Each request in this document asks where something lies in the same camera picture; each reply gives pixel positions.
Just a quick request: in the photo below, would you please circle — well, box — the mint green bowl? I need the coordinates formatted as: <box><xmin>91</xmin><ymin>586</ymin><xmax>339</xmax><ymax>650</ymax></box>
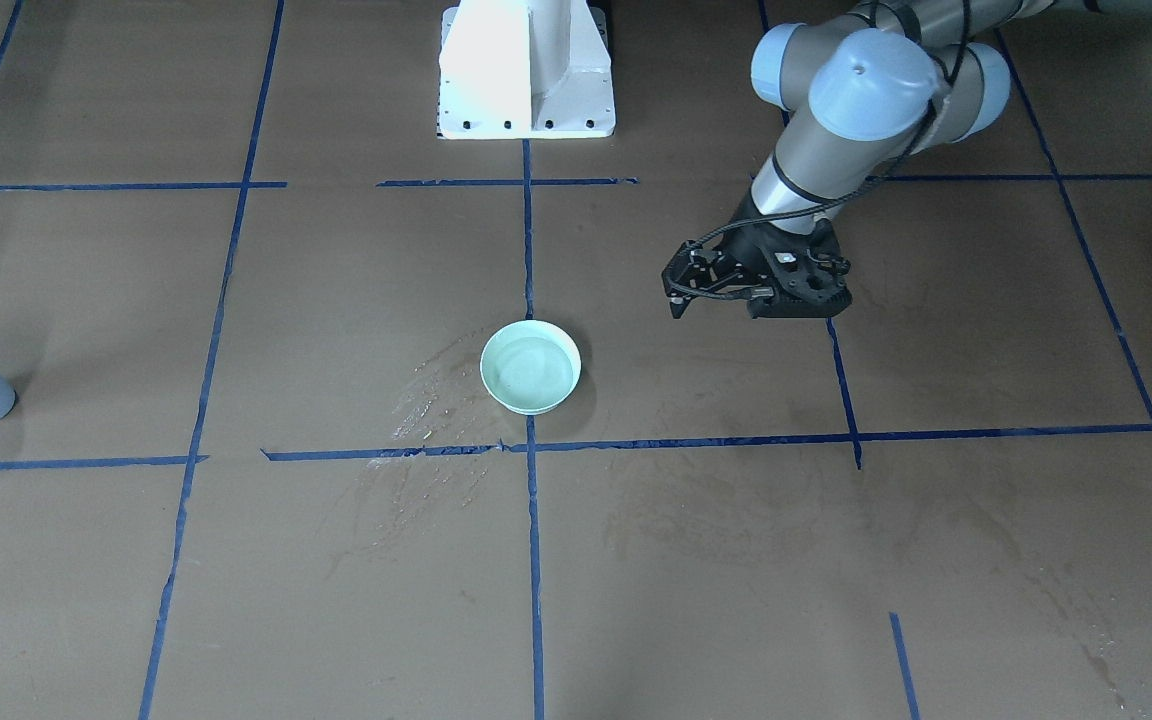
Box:
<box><xmin>479</xmin><ymin>320</ymin><xmax>582</xmax><ymax>416</ymax></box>

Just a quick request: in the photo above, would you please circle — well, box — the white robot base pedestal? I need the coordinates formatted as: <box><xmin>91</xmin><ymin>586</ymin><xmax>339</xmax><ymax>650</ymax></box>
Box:
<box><xmin>435</xmin><ymin>1</ymin><xmax>617</xmax><ymax>141</ymax></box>

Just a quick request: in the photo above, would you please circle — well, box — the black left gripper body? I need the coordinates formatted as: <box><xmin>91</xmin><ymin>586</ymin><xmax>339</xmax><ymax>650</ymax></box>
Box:
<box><xmin>726</xmin><ymin>219</ymin><xmax>852</xmax><ymax>319</ymax></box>

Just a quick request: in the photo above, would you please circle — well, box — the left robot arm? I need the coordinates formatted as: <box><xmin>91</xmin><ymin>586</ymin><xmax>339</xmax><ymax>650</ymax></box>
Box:
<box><xmin>660</xmin><ymin>1</ymin><xmax>1152</xmax><ymax>319</ymax></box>

